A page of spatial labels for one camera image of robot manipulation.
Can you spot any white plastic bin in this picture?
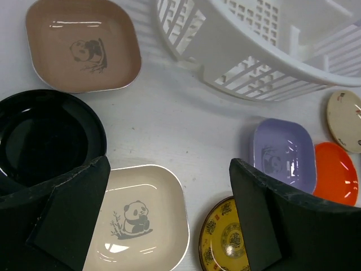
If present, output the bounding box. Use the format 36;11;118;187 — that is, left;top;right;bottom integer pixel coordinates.
155;1;360;102

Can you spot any brown square panda plate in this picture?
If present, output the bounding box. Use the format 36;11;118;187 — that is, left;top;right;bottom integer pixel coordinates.
25;1;142;94

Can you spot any cream square panda plate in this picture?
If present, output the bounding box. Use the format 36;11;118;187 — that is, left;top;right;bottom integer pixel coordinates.
83;164;190;270

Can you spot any black round plate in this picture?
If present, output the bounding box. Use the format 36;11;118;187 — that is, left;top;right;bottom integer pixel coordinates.
1;89;107;187

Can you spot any beige round floral plate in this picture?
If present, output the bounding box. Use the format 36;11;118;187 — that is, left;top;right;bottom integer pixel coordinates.
327;90;360;154

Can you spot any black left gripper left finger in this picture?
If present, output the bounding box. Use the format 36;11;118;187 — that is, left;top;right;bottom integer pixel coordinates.
1;156;111;270

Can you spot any yellow round patterned plate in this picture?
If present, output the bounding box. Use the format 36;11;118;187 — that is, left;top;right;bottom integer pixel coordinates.
199;196;250;271

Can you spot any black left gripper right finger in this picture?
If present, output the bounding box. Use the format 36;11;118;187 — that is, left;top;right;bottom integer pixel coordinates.
229;158;360;270

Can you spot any orange round plate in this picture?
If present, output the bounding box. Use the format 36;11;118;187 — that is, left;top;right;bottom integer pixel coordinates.
313;142;359;206

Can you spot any purple square panda plate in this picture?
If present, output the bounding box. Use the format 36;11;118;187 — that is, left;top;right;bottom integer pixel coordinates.
249;118;317;194

